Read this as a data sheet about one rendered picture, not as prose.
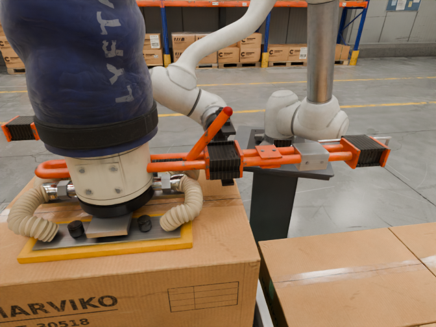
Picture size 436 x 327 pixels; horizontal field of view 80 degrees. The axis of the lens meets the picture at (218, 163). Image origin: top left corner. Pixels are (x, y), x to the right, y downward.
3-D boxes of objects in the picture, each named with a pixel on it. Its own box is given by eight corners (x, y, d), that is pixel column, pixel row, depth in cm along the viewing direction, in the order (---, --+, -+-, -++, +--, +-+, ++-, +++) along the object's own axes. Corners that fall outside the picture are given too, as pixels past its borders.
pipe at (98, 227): (17, 244, 51) (4, 222, 48) (65, 175, 72) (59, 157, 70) (192, 229, 55) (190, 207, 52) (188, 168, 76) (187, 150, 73)
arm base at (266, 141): (257, 133, 152) (257, 124, 149) (297, 136, 145) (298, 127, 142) (251, 147, 137) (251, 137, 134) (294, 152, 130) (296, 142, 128)
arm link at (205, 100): (220, 139, 88) (185, 122, 83) (215, 122, 101) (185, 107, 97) (237, 111, 84) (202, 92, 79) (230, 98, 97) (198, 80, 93)
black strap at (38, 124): (14, 154, 43) (4, 132, 41) (67, 109, 63) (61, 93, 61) (154, 146, 46) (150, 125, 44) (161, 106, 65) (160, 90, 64)
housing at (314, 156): (299, 172, 62) (302, 155, 60) (289, 158, 68) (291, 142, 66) (327, 170, 63) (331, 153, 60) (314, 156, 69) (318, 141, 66)
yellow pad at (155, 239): (18, 265, 51) (8, 247, 48) (41, 229, 60) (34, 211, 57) (193, 248, 55) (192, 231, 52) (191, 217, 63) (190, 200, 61)
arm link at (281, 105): (274, 124, 147) (276, 84, 136) (304, 132, 136) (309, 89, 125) (257, 134, 137) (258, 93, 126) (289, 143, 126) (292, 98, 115)
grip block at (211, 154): (206, 181, 58) (205, 159, 55) (203, 161, 67) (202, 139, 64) (243, 180, 59) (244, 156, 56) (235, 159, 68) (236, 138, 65)
